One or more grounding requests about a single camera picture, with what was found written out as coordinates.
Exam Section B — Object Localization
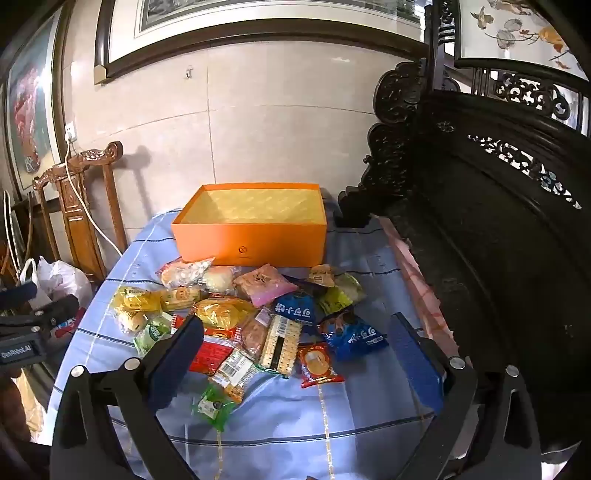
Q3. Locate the white cable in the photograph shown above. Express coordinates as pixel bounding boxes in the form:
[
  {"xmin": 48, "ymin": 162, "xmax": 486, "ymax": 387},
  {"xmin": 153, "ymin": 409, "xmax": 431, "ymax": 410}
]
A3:
[{"xmin": 64, "ymin": 136, "xmax": 124, "ymax": 257}]

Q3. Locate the small green snack packet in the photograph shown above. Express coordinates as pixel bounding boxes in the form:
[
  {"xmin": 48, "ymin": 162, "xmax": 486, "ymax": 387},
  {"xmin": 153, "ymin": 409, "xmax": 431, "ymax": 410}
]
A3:
[{"xmin": 191, "ymin": 383, "xmax": 236, "ymax": 432}]

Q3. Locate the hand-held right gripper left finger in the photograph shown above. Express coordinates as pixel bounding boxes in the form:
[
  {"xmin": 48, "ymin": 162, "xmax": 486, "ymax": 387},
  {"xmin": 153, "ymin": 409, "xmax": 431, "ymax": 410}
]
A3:
[{"xmin": 48, "ymin": 315, "xmax": 205, "ymax": 480}]

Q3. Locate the white plastic bag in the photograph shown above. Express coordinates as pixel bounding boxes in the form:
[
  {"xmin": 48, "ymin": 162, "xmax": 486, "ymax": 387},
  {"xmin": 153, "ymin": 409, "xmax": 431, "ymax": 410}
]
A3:
[{"xmin": 18, "ymin": 257, "xmax": 94, "ymax": 319}]

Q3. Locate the yellow-green snack packet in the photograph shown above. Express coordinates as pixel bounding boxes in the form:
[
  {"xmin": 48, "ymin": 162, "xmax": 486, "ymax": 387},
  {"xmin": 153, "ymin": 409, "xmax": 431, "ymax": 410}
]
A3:
[{"xmin": 316, "ymin": 286, "xmax": 354, "ymax": 317}]

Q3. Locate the tan snack packet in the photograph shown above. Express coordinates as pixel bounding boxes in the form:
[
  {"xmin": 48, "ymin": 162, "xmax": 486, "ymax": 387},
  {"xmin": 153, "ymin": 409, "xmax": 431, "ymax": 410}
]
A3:
[{"xmin": 308, "ymin": 264, "xmax": 335, "ymax": 289}]

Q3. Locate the pink snack packet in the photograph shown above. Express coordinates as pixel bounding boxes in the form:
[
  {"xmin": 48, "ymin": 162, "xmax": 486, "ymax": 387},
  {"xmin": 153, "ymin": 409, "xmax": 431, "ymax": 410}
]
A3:
[{"xmin": 233, "ymin": 264, "xmax": 298, "ymax": 308}]

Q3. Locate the carved light wooden chair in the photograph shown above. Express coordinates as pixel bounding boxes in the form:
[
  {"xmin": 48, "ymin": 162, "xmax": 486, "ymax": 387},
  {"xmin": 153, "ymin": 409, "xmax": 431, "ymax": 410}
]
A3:
[{"xmin": 32, "ymin": 141, "xmax": 129, "ymax": 280}]

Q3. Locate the blue checked tablecloth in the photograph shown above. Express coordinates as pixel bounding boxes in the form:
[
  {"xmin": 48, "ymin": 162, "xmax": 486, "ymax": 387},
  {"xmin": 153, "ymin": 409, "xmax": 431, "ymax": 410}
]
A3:
[{"xmin": 53, "ymin": 210, "xmax": 462, "ymax": 480}]

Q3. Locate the red framed picture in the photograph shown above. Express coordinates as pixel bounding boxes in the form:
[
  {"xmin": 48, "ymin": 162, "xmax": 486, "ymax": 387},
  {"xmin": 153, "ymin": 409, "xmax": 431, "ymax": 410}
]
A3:
[{"xmin": 4, "ymin": 7, "xmax": 64, "ymax": 195}]

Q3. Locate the clear cracker packet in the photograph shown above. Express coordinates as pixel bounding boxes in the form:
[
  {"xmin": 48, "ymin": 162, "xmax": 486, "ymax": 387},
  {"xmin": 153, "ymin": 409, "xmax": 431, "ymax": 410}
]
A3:
[{"xmin": 259, "ymin": 316, "xmax": 303, "ymax": 377}]

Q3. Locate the red snack packet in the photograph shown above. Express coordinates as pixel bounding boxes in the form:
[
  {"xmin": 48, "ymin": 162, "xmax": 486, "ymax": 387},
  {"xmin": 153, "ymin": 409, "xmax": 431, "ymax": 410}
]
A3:
[{"xmin": 173, "ymin": 314, "xmax": 242, "ymax": 376}]

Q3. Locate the red-orange cake packet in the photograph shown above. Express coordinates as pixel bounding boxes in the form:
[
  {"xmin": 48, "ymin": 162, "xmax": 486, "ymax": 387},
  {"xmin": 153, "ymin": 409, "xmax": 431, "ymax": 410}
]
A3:
[{"xmin": 295, "ymin": 344, "xmax": 345, "ymax": 388}]

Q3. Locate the floral painted panel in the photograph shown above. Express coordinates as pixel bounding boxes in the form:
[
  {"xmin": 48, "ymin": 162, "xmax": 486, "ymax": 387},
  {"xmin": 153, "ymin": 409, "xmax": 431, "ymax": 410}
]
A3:
[{"xmin": 457, "ymin": 0, "xmax": 591, "ymax": 80}]

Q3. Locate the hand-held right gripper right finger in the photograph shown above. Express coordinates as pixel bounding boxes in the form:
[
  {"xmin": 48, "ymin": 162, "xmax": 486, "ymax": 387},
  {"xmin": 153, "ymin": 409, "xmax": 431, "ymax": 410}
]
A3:
[{"xmin": 392, "ymin": 312, "xmax": 542, "ymax": 480}]

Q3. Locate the large framed picture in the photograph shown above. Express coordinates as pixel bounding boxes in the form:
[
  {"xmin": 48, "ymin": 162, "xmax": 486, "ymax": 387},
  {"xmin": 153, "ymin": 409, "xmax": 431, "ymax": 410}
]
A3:
[{"xmin": 93, "ymin": 0, "xmax": 431, "ymax": 85}]

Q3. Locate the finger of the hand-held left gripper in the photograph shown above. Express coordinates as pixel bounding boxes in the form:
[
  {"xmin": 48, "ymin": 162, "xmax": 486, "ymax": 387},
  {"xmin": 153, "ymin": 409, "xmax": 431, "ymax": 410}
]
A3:
[
  {"xmin": 0, "ymin": 281, "xmax": 38, "ymax": 315},
  {"xmin": 23, "ymin": 294, "xmax": 80, "ymax": 332}
]

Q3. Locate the small bread packet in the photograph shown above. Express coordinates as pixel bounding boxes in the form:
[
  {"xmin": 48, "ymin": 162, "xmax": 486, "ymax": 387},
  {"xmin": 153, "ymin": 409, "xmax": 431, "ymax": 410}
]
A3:
[{"xmin": 115, "ymin": 309, "xmax": 148, "ymax": 333}]

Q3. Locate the white bun packet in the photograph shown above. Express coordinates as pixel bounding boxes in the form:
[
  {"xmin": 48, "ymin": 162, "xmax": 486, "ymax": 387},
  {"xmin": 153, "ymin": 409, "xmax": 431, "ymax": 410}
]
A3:
[{"xmin": 201, "ymin": 267, "xmax": 241, "ymax": 294}]

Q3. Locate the orange cardboard box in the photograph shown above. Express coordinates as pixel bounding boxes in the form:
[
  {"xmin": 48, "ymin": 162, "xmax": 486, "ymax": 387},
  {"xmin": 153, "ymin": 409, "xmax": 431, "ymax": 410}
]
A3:
[{"xmin": 172, "ymin": 183, "xmax": 328, "ymax": 268}]

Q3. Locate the yellow-orange cake packet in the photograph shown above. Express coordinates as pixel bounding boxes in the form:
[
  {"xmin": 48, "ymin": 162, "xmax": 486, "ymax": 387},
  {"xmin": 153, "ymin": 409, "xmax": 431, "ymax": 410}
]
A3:
[{"xmin": 159, "ymin": 287, "xmax": 204, "ymax": 311}]

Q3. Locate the clear packet with barcode label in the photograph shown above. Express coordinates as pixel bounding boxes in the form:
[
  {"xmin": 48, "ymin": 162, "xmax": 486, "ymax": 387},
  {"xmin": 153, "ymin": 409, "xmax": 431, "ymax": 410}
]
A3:
[{"xmin": 208, "ymin": 348, "xmax": 262, "ymax": 402}]

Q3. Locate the dark carved wooden furniture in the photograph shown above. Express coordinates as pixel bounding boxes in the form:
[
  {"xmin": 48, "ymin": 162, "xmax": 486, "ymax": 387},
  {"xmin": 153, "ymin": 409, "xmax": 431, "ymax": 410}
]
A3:
[{"xmin": 337, "ymin": 0, "xmax": 591, "ymax": 462}]

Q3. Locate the large yellow snack packet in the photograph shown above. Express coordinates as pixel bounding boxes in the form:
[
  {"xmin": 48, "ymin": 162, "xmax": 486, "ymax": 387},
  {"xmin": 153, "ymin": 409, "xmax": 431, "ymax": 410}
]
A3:
[{"xmin": 191, "ymin": 296, "xmax": 257, "ymax": 329}]

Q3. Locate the clear packet of round cakes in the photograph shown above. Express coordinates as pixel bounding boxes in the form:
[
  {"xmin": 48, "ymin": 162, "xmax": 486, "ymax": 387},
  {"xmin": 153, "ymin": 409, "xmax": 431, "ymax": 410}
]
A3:
[{"xmin": 159, "ymin": 257, "xmax": 215, "ymax": 289}]

